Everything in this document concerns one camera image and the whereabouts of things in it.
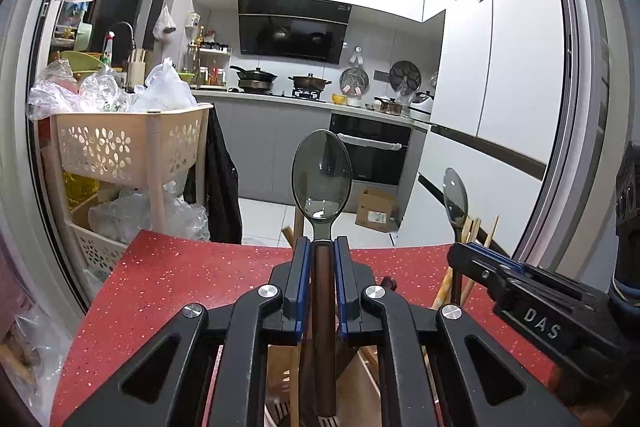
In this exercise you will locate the white rice cooker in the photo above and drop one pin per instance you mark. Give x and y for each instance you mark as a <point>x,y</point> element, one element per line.
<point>421,104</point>

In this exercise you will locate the gas stove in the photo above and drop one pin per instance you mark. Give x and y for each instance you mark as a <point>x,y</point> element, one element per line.
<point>305,94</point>

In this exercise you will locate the black range hood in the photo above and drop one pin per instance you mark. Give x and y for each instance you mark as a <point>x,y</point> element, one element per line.
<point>292,29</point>

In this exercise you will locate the white wall hook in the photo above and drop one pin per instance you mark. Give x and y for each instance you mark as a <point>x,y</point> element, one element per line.
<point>356,56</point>

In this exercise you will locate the pile of clear plastic bags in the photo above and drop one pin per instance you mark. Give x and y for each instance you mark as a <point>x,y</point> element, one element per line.
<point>160,89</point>

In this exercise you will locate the grey kitchen counter cabinets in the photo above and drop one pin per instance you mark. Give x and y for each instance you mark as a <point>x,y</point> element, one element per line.
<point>280,142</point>

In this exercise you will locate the spice rack with bottles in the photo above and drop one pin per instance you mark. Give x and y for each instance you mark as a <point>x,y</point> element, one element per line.
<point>210,67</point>

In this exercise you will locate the white wall-mounted container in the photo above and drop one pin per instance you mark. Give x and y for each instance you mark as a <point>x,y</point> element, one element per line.
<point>193,21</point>

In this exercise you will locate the green plastic basin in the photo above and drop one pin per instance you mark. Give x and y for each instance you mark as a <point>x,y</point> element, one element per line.
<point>82,62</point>

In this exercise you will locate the white hanging plastic bag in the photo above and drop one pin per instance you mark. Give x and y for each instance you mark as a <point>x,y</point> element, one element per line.
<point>164,22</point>

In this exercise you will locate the yellow-green colander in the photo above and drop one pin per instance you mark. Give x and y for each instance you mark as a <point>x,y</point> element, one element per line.
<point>186,77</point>

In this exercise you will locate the grey sliding door frame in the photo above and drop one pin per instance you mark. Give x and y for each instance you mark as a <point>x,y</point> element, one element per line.
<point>30,132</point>
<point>575,82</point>

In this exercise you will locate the white refrigerator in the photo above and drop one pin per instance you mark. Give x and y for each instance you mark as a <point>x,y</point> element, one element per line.
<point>510,72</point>

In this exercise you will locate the black built-in oven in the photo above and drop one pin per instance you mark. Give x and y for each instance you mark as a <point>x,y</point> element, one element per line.
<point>370,147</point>

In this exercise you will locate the wall outlet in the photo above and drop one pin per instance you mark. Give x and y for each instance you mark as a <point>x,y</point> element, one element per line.
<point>378,75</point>

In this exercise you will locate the beige knife block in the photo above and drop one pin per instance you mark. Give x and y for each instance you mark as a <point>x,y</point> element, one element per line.
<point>136,69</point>

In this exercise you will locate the kitchen faucet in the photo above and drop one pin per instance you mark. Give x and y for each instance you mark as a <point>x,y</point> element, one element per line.
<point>125,27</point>

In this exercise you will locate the wooden chopstick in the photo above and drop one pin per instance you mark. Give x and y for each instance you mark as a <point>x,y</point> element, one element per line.
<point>289,234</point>
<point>472,229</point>
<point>444,287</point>
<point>487,234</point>

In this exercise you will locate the dark pot with lid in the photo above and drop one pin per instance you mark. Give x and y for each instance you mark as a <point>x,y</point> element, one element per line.
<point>310,82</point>

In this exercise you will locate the black wok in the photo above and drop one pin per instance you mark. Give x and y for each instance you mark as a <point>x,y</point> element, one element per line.
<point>255,77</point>

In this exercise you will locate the black hanging bag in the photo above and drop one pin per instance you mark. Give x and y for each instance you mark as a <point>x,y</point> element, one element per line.
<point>220,187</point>

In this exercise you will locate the clear plastic bags in cart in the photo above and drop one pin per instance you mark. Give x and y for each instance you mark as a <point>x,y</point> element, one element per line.
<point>135,217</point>

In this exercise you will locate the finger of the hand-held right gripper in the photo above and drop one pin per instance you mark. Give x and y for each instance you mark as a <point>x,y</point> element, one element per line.
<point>472,267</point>
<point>507,259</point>

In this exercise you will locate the clear plastic bag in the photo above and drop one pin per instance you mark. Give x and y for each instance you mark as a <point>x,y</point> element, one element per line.
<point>30,357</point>

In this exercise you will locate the plastic utensil holder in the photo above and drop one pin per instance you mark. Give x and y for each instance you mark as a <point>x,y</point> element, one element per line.
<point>356,392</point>

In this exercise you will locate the white bowl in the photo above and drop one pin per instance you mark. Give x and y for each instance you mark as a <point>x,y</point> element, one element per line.
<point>355,101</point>

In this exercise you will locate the cardboard box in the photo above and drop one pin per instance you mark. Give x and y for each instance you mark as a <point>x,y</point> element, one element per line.
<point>375,209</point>

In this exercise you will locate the round hanging plate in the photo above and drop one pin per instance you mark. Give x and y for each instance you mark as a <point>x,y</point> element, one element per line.
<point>354,79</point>

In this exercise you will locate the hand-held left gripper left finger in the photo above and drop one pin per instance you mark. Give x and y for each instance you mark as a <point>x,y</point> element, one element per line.
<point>301,292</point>

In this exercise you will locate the beige flower-cutout storage cart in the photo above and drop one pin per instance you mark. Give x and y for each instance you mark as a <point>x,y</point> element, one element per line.
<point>115,142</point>

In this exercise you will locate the round grey steamer rack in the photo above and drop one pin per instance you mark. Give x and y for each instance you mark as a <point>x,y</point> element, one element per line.
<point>405,77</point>

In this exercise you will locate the spray bottle with red top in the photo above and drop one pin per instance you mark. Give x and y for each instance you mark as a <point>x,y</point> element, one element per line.
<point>108,52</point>

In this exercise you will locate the yellow bowl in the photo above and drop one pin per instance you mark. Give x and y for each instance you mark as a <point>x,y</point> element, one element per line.
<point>339,99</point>

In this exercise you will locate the small steel pot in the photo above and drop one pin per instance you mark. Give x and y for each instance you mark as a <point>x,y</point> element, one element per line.
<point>389,106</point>

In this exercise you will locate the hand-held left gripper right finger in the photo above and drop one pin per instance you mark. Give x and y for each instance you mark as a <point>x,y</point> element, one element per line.
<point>342,292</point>

